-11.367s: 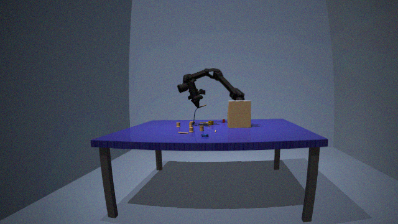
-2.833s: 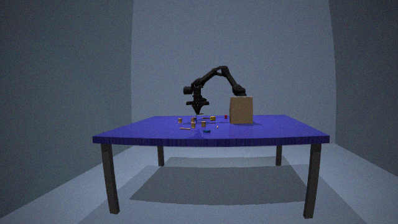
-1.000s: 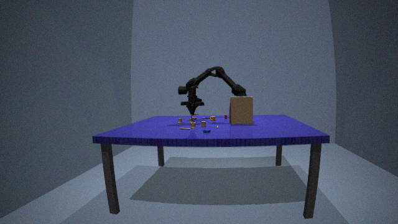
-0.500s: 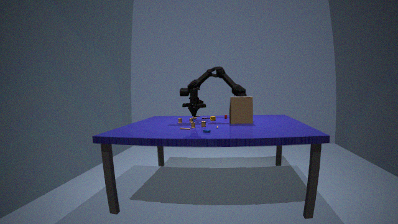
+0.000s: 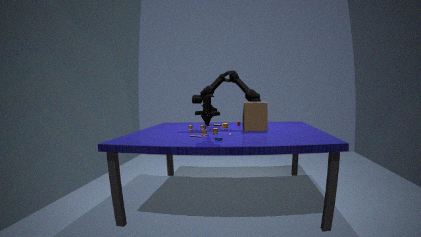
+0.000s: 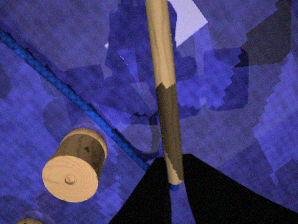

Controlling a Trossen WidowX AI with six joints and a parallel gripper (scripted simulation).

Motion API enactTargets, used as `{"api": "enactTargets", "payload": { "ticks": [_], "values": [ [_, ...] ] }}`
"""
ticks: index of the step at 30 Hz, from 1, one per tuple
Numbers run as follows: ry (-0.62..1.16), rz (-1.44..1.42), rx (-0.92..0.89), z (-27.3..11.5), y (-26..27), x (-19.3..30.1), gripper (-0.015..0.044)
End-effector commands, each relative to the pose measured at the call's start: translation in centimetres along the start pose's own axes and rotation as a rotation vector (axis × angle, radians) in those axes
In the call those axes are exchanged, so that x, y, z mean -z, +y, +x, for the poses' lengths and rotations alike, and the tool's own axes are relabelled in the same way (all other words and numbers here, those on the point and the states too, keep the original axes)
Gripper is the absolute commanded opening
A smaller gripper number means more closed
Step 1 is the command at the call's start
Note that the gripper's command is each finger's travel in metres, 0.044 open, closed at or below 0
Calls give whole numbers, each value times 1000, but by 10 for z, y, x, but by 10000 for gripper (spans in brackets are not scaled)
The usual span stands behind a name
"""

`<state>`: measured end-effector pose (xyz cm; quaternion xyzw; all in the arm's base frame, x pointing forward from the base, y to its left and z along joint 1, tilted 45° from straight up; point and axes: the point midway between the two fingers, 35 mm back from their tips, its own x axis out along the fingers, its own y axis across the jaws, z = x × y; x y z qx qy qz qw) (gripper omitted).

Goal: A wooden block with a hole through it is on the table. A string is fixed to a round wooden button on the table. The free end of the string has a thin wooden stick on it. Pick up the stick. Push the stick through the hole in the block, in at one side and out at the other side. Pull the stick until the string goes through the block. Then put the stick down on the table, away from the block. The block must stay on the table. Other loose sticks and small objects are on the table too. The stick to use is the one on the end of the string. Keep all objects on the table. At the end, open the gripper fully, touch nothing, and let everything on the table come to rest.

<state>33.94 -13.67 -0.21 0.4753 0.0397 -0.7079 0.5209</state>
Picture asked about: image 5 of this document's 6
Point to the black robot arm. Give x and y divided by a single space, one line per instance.
207 92

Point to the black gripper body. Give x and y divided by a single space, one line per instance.
207 111

